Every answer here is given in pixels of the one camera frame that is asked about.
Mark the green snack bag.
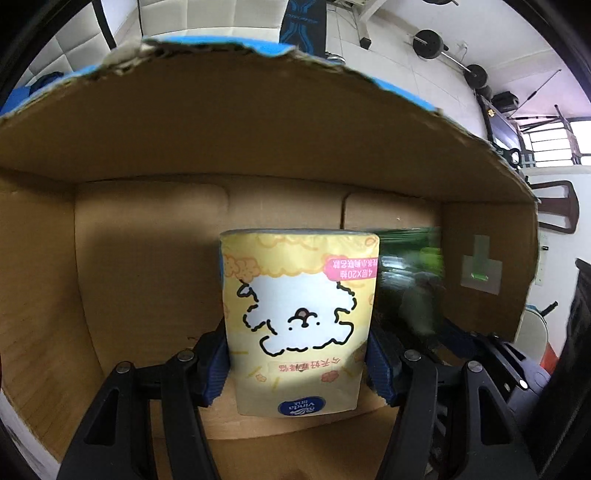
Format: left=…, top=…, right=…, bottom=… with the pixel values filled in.
left=374, top=227, right=444, bottom=349

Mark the yellow tissue pack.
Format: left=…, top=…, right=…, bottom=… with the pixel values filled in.
left=219, top=229, right=380, bottom=418

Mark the grey shell office chair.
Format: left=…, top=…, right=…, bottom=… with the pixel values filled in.
left=513, top=305, right=549, bottom=364

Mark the dark wooden chair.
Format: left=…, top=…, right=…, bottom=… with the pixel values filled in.
left=530, top=180, right=580, bottom=235

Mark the open cardboard box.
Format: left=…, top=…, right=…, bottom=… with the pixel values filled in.
left=1, top=38, right=538, bottom=479

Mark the black speaker box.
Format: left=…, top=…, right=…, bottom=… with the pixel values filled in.
left=491, top=91, right=520, bottom=113

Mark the white padded chair right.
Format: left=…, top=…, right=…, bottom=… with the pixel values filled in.
left=137, top=0, right=288, bottom=43

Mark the white padded chair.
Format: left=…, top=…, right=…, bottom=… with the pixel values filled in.
left=16, top=1, right=116, bottom=87
left=137, top=0, right=288, bottom=43

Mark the floor barbell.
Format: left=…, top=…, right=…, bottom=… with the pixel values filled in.
left=412, top=29, right=489, bottom=90

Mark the white padded chair left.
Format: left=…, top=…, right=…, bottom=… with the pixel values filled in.
left=16, top=1, right=116, bottom=87

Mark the black blue bench pad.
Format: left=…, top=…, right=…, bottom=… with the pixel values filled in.
left=280, top=0, right=327, bottom=58

